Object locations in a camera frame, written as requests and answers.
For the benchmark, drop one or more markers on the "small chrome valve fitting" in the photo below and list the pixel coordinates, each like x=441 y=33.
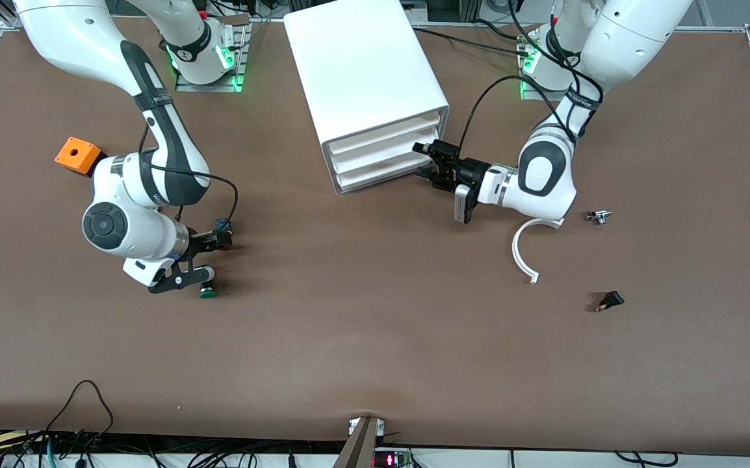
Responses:
x=599 y=217

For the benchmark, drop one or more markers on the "orange button enclosure box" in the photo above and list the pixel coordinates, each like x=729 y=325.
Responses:
x=76 y=155

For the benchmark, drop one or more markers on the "white drawer cabinet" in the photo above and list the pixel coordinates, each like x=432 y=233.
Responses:
x=362 y=65

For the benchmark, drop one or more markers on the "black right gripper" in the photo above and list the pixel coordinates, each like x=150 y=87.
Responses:
x=203 y=241

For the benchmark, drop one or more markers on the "red mushroom push button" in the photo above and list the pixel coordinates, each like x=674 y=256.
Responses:
x=222 y=225

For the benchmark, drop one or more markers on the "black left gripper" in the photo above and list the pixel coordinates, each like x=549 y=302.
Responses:
x=470 y=172

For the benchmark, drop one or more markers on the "black square push switch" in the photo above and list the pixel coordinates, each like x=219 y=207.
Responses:
x=612 y=299

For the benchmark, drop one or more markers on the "device with red display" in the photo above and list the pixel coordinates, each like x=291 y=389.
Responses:
x=391 y=460

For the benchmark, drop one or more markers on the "white semicircular clamp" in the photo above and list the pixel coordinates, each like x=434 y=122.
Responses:
x=515 y=249

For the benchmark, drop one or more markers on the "front camera mounting post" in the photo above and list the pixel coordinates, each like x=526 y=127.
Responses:
x=359 y=448

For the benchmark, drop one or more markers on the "white plastic drawer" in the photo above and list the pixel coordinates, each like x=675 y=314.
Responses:
x=375 y=153
x=375 y=173
x=381 y=133

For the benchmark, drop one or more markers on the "green mushroom push button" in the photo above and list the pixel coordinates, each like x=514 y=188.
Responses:
x=208 y=293

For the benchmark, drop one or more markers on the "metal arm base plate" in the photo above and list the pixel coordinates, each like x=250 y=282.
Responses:
x=209 y=88
x=531 y=95

